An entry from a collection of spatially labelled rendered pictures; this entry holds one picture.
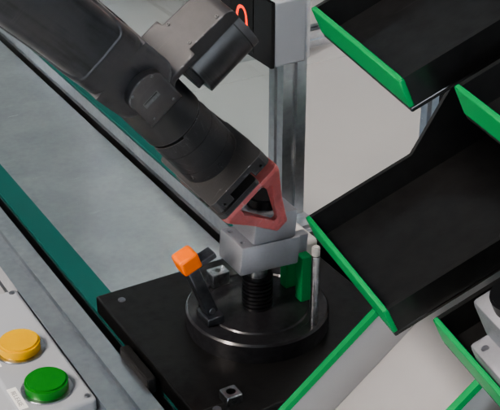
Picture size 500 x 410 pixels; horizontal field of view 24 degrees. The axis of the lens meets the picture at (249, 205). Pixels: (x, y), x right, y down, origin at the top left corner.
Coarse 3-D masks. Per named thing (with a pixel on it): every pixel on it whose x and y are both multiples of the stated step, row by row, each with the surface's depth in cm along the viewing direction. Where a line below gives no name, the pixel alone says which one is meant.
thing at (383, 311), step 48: (432, 144) 87; (480, 144) 88; (384, 192) 87; (432, 192) 86; (480, 192) 84; (336, 240) 86; (384, 240) 84; (432, 240) 82; (480, 240) 80; (384, 288) 80; (432, 288) 76
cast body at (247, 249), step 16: (256, 208) 109; (288, 208) 110; (288, 224) 110; (224, 240) 111; (240, 240) 110; (256, 240) 109; (272, 240) 110; (288, 240) 111; (304, 240) 114; (224, 256) 112; (240, 256) 109; (256, 256) 110; (272, 256) 111; (288, 256) 112; (240, 272) 110; (256, 272) 111
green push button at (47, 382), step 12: (36, 372) 109; (48, 372) 109; (60, 372) 109; (24, 384) 108; (36, 384) 107; (48, 384) 107; (60, 384) 107; (36, 396) 107; (48, 396) 107; (60, 396) 107
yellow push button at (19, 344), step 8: (8, 336) 114; (16, 336) 114; (24, 336) 114; (32, 336) 114; (0, 344) 113; (8, 344) 113; (16, 344) 113; (24, 344) 113; (32, 344) 113; (40, 344) 114; (0, 352) 113; (8, 352) 112; (16, 352) 112; (24, 352) 112; (32, 352) 112
